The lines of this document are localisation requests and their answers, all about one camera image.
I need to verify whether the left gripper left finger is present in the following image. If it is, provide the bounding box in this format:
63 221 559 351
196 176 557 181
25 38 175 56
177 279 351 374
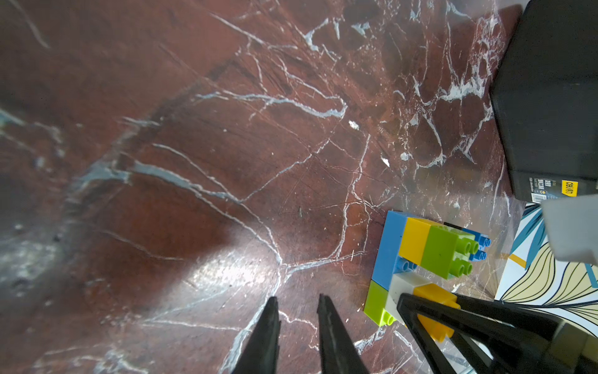
232 296 281 374

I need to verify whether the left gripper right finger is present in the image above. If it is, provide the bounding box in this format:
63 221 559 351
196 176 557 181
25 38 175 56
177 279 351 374
317 294 369 374

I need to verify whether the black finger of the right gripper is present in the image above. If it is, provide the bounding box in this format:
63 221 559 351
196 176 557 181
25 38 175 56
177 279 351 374
397 294 597 373

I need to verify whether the lime green lego brick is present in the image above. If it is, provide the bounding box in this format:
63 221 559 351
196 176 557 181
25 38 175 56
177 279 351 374
364 280 396 327

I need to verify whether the orange-yellow lego brick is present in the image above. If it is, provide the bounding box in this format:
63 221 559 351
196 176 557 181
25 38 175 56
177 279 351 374
412 283 461 343

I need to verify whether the white lego brick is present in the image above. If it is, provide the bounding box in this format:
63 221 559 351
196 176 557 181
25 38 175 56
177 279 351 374
385 272 431 324

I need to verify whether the blue 2x4 lego brick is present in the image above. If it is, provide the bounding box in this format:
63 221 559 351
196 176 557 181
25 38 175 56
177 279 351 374
372 210 417 291

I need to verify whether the dark blue lego brick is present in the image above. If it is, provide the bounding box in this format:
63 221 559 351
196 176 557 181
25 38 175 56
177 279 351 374
462 228 491 262

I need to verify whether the yellow lego brick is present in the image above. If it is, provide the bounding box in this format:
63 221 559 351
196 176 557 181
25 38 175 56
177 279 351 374
399 218 439 266

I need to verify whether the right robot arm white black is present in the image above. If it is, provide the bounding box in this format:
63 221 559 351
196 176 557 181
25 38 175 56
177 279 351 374
396 195 597 373

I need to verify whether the yellow black toolbox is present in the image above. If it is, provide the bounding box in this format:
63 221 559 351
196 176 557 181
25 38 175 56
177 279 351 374
491 1 597 203

